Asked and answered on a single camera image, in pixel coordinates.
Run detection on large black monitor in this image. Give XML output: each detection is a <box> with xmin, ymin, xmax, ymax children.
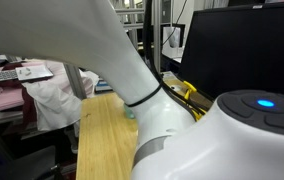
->
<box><xmin>178</xmin><ymin>1</ymin><xmax>284</xmax><ymax>103</ymax></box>

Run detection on maroon cloth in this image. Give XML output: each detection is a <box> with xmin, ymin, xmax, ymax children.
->
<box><xmin>0</xmin><ymin>63</ymin><xmax>38</xmax><ymax>128</ymax></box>

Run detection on grey keyboard device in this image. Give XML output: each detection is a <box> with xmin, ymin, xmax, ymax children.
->
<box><xmin>0</xmin><ymin>64</ymin><xmax>55</xmax><ymax>82</ymax></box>

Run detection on stack of books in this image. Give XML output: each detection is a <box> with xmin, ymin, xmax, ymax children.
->
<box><xmin>94</xmin><ymin>79</ymin><xmax>113</xmax><ymax>94</ymax></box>

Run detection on black office chair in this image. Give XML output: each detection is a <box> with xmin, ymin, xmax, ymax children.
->
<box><xmin>0</xmin><ymin>144</ymin><xmax>60</xmax><ymax>180</ymax></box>

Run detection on aluminium frame post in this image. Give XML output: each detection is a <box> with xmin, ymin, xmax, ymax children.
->
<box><xmin>151</xmin><ymin>0</ymin><xmax>163</xmax><ymax>73</ymax></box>
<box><xmin>63</xmin><ymin>63</ymin><xmax>87</xmax><ymax>100</ymax></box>

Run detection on white cloth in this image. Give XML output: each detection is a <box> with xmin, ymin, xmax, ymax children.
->
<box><xmin>21</xmin><ymin>71</ymin><xmax>100</xmax><ymax>132</ymax></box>

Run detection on teal plastic cup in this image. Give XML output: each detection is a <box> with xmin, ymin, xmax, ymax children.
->
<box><xmin>122</xmin><ymin>102</ymin><xmax>136</xmax><ymax>120</ymax></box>

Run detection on pink cloth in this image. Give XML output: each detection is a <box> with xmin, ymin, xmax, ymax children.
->
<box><xmin>0</xmin><ymin>59</ymin><xmax>66</xmax><ymax>116</ymax></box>

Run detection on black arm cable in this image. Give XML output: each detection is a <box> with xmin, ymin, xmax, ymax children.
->
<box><xmin>125</xmin><ymin>0</ymin><xmax>207</xmax><ymax>119</ymax></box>

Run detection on white bag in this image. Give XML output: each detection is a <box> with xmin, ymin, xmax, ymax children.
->
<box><xmin>161</xmin><ymin>26</ymin><xmax>182</xmax><ymax>59</ymax></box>

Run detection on yellow T-handle hex key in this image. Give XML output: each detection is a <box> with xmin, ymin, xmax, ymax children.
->
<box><xmin>182</xmin><ymin>80</ymin><xmax>198</xmax><ymax>101</ymax></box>

